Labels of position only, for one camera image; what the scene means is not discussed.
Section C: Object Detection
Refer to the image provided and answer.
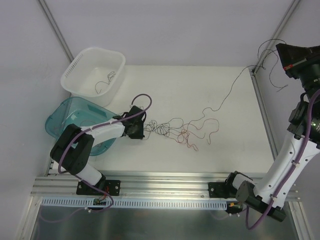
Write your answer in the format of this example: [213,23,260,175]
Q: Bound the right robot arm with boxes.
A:
[224,43,320,224]

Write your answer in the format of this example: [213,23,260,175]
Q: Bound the left aluminium frame post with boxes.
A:
[36,0,74,63]

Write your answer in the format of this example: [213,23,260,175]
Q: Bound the aluminium frame post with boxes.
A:
[36,0,74,63]
[251,0,302,75]

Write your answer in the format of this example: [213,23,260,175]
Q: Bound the aluminium rail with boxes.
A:
[31,169,301,201]

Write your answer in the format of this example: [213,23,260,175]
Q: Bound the white plastic basket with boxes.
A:
[60,47,126,107]

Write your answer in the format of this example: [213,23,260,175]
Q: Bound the red black wires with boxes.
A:
[141,38,288,152]

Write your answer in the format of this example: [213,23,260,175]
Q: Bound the black wire in basket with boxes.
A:
[94,70,117,95]

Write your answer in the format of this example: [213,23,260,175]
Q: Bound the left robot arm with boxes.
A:
[50,105,147,195]

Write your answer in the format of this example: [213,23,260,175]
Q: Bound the teal transparent plastic bin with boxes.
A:
[45,97,125,156]

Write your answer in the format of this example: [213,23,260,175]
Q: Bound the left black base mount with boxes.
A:
[76,179,121,196]

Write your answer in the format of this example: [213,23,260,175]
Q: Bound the right aluminium frame post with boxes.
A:
[251,0,302,75]

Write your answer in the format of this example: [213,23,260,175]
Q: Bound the red wire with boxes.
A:
[53,119,101,133]

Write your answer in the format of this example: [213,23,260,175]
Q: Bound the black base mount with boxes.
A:
[76,179,121,196]
[208,181,235,199]

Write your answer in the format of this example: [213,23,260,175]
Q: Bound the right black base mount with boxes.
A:
[208,181,235,199]

